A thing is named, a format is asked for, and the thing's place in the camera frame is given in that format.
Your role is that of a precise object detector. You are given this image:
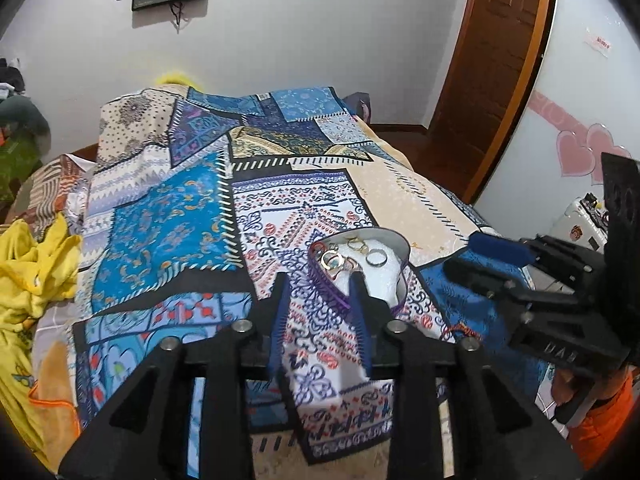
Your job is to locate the yellow blanket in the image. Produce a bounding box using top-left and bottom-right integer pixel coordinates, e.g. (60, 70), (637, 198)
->
(0, 212), (85, 467)

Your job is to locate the person's right hand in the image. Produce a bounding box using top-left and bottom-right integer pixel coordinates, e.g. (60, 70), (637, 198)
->
(550, 367), (582, 413)

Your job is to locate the pile of clothes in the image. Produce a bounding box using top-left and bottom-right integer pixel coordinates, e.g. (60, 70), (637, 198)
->
(0, 56), (52, 161)

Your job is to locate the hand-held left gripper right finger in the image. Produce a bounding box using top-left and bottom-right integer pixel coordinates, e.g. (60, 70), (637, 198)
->
(347, 270), (586, 480)

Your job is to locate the pink heart sticker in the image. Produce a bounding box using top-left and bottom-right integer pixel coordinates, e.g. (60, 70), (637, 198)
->
(529, 90), (634, 187)

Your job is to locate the purple heart-shaped tin box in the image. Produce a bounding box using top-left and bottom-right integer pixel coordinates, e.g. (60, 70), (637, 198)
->
(307, 227), (412, 319)

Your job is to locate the blue patchwork blanket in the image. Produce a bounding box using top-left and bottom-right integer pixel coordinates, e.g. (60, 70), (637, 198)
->
(67, 85), (551, 466)

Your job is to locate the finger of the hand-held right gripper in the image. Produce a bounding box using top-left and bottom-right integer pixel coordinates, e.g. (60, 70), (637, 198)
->
(467, 233), (539, 267)
(443, 257), (534, 326)

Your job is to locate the reddish brown bead bracelet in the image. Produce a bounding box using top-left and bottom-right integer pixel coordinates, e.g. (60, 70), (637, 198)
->
(442, 323), (484, 344)

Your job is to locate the brown wooden door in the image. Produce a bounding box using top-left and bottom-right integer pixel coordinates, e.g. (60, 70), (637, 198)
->
(422, 0), (560, 203)

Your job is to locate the white wardrobe sliding door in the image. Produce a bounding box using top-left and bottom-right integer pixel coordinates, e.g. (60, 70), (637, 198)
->
(472, 0), (640, 241)

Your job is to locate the grey bag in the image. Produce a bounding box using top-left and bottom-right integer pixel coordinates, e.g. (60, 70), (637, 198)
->
(349, 92), (374, 122)

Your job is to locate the small pink paper sticker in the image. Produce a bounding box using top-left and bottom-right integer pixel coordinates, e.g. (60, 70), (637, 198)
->
(582, 25), (614, 59)

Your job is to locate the yellow plush object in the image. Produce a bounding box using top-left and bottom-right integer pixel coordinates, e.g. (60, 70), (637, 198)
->
(153, 72), (202, 92)

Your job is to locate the person's right forearm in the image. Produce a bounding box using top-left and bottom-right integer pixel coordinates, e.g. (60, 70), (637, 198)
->
(570, 367), (639, 472)

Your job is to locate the brown patterned bedsheet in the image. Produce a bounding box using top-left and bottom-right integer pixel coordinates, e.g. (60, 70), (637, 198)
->
(9, 152), (101, 228)

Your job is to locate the white suitcase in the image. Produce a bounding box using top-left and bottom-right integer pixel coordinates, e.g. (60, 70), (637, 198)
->
(549, 194), (614, 257)

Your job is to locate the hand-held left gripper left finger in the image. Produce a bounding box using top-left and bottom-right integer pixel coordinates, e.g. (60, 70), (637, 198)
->
(57, 271), (291, 480)

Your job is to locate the green patterned cloth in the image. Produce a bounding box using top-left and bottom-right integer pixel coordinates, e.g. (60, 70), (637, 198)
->
(0, 132), (45, 202)

